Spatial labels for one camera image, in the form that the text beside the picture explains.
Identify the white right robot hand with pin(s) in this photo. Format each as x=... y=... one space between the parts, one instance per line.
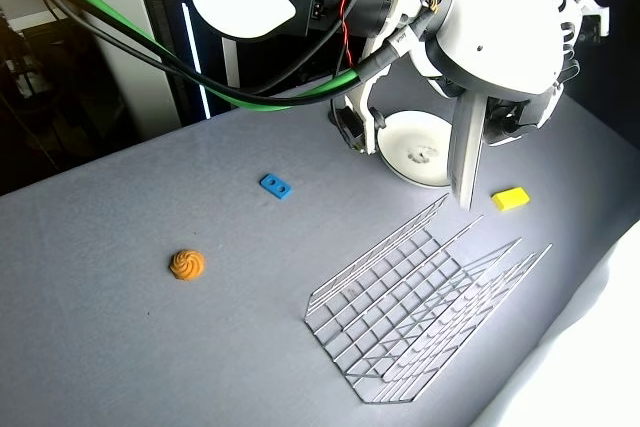
x=500 y=27

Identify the blue block two holes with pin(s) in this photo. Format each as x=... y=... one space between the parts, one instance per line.
x=276 y=186

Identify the white plate black rim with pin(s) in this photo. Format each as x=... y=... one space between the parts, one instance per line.
x=410 y=147

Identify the orange swirl cookie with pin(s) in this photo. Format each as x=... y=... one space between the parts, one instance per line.
x=187 y=265

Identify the yellow block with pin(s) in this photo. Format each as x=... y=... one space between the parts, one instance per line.
x=510 y=198

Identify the white cabinet with light strip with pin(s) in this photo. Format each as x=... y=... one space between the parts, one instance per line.
x=135 y=72

